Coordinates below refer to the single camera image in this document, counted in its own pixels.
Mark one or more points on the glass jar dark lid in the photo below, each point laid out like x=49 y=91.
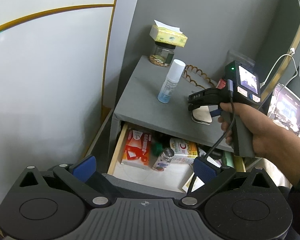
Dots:
x=162 y=54

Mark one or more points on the clear bag red snacks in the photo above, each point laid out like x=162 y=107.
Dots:
x=233 y=55

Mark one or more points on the small clear pill bottle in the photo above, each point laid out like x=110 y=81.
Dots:
x=164 y=159

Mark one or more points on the beige manicure case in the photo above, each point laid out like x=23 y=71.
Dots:
x=201 y=115

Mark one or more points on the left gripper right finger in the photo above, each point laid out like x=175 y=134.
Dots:
x=214 y=179

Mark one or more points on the brown wavy headband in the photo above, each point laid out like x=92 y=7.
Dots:
x=197 y=77

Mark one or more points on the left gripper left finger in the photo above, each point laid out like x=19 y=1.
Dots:
x=84 y=180

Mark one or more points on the yellow tissue pack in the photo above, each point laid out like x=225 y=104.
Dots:
x=167 y=34

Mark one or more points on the white blue spray bottle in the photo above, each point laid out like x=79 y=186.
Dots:
x=171 y=80

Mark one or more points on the white yellow vitamin box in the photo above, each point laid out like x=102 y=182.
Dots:
x=184 y=151

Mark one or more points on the person right hand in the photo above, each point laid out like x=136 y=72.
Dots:
x=272 y=142

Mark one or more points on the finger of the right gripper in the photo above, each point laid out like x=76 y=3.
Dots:
x=216 y=112

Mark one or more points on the dark printed book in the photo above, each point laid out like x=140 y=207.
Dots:
x=284 y=109

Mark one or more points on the dark green bottle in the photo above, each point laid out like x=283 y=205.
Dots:
x=156 y=148

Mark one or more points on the red orange medicine box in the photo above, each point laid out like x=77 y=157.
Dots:
x=137 y=149

